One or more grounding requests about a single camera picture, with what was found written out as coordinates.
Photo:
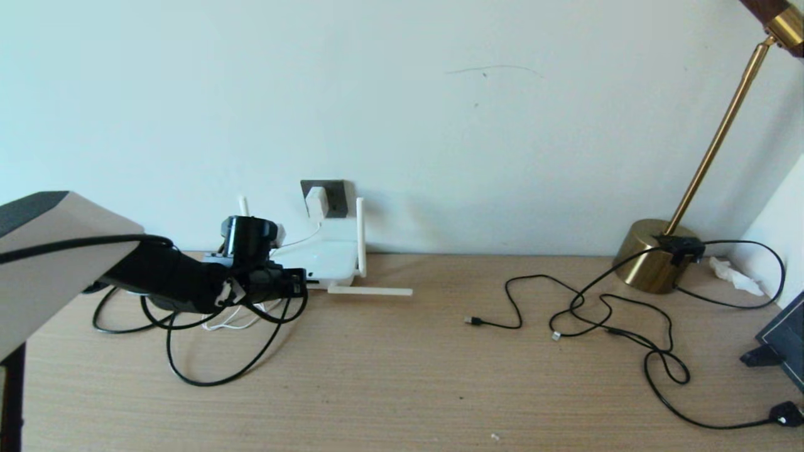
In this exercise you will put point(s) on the grey wall socket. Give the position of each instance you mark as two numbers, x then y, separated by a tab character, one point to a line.
339	199

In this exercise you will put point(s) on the crumpled white tissue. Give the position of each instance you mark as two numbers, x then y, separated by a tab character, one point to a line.
732	274

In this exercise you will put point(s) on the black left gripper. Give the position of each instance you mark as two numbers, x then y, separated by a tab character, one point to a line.
264	285

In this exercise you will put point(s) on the white power adapter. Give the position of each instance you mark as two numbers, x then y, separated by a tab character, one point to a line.
317	202

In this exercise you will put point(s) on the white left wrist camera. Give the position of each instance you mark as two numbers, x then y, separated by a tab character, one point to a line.
277	233

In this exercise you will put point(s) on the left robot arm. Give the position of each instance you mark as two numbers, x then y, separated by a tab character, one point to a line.
63	263

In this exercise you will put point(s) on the brass desk lamp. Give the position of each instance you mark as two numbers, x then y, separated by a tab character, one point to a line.
647	257

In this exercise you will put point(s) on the white wifi router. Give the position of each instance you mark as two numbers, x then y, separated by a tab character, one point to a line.
333	257

